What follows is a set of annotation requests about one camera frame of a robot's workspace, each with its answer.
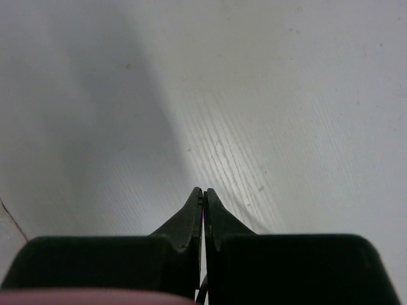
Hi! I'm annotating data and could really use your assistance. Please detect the pink headphones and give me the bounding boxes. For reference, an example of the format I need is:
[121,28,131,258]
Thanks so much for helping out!
[1,289,195,304]

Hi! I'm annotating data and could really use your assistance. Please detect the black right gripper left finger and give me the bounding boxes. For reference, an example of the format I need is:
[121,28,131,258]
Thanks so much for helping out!
[5,187,204,299]

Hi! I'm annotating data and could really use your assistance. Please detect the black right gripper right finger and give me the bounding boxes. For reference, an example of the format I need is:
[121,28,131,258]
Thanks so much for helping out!
[203,189,400,304]

